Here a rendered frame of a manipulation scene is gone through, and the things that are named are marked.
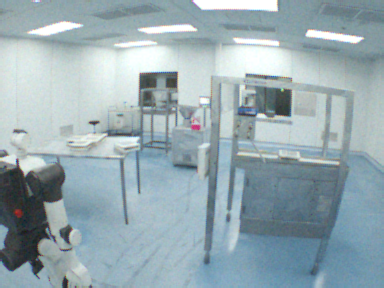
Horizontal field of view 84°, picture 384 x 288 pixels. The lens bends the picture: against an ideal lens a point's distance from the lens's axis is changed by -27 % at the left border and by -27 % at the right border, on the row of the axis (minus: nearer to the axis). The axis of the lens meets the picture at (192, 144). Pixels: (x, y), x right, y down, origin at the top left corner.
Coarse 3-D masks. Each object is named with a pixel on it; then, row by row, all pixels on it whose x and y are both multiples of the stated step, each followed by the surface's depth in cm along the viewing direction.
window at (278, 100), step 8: (280, 80) 722; (288, 80) 715; (248, 88) 757; (256, 88) 750; (264, 88) 742; (272, 88) 735; (280, 88) 727; (256, 96) 755; (264, 96) 747; (272, 96) 740; (280, 96) 732; (288, 96) 724; (256, 104) 759; (264, 104) 752; (272, 104) 744; (280, 104) 737; (288, 104) 729; (280, 112) 742; (288, 112) 734
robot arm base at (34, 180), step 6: (54, 162) 95; (60, 168) 94; (30, 174) 83; (36, 174) 82; (30, 180) 84; (36, 180) 82; (42, 180) 83; (30, 186) 84; (36, 186) 83; (42, 186) 83; (36, 192) 84; (42, 192) 84; (36, 198) 86
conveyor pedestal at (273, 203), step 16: (256, 176) 288; (272, 176) 282; (288, 176) 275; (304, 176) 269; (320, 176) 263; (256, 192) 291; (272, 192) 285; (288, 192) 279; (304, 192) 273; (320, 192) 267; (240, 208) 300; (256, 208) 295; (272, 208) 288; (288, 208) 282; (304, 208) 276; (320, 208) 269; (240, 224) 305; (256, 224) 299; (272, 224) 293; (288, 224) 285; (304, 224) 278; (320, 224) 272
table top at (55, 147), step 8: (56, 136) 394; (64, 136) 395; (72, 136) 398; (40, 144) 337; (48, 144) 339; (56, 144) 340; (64, 144) 342; (104, 144) 350; (112, 144) 351; (32, 152) 294; (40, 152) 296; (48, 152) 298; (56, 152) 300; (64, 152) 302; (72, 152) 303; (80, 152) 305; (88, 152) 307; (96, 152) 309; (104, 152) 310; (112, 152) 312; (120, 152) 313; (128, 152) 319
